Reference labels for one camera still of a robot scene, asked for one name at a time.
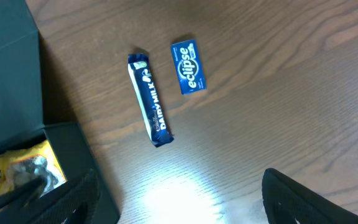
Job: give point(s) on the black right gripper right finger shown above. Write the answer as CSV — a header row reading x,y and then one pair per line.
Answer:
x,y
287,201

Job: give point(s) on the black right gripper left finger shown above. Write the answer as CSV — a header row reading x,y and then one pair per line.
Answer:
x,y
75,201

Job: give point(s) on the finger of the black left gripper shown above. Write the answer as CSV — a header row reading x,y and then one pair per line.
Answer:
x,y
24,192

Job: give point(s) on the yellow Hershey's Kisses bag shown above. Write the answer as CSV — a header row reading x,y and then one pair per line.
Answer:
x,y
21,166

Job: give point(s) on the black open gift box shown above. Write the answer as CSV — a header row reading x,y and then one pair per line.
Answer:
x,y
27,84

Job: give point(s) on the Dairy Milk chocolate bar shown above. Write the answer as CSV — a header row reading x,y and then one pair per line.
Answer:
x,y
149,102

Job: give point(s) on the blue Eclipse mint box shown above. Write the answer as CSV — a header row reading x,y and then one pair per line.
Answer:
x,y
188,66

